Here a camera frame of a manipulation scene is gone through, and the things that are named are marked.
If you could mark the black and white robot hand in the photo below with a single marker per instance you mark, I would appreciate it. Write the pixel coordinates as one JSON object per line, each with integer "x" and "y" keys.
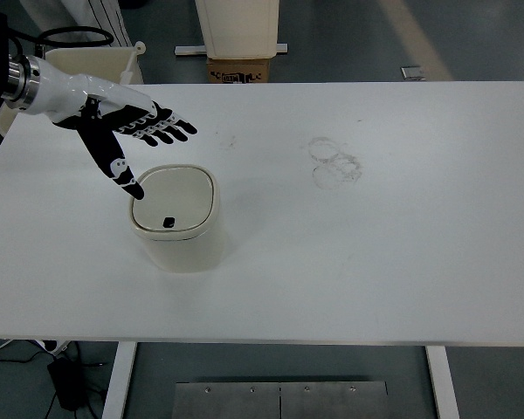
{"x": 97, "y": 110}

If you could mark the cream trash can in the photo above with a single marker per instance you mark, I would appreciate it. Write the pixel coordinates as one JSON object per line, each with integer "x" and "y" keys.
{"x": 178, "y": 220}

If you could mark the white table foot bar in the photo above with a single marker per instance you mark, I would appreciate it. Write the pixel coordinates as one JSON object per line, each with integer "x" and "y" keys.
{"x": 200, "y": 50}

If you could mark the white clothed person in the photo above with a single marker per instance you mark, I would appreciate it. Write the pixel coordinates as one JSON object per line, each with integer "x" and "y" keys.
{"x": 105, "y": 15}

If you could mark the cardboard box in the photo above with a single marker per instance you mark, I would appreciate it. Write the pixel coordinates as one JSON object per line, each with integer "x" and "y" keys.
{"x": 238, "y": 71}

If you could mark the cream tall container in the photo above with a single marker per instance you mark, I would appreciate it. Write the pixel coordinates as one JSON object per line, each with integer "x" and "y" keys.
{"x": 239, "y": 29}

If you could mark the black power adapter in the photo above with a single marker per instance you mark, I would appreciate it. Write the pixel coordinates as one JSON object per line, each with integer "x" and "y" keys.
{"x": 68, "y": 382}

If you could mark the white table leg left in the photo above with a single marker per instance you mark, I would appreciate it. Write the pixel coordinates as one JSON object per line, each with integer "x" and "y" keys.
{"x": 117, "y": 392}

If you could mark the white table leg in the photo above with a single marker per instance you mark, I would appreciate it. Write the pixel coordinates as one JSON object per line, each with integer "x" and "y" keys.
{"x": 117, "y": 392}
{"x": 441, "y": 382}

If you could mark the small metal floor plate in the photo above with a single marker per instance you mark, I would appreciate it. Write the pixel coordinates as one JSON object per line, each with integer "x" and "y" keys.
{"x": 413, "y": 73}

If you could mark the white table leg right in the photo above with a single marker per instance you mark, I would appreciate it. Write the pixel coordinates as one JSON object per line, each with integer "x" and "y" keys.
{"x": 441, "y": 382}

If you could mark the white brush handle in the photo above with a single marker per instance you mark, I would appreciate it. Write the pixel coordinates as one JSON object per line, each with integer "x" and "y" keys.
{"x": 132, "y": 74}

